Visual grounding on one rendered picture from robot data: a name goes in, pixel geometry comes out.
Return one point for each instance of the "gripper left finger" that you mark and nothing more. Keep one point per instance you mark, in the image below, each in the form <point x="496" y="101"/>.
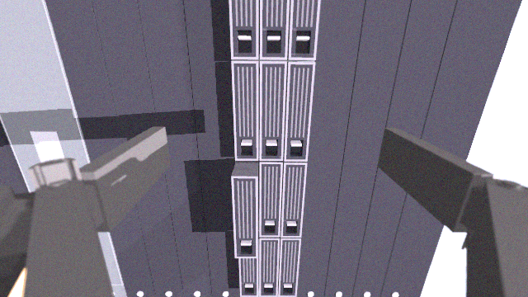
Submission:
<point x="53" y="231"/>

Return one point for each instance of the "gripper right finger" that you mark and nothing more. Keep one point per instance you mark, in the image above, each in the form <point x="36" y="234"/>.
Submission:
<point x="466" y="198"/>

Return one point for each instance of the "black drive blank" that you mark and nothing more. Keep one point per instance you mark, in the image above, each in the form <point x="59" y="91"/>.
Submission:
<point x="274" y="29"/>
<point x="303" y="29"/>

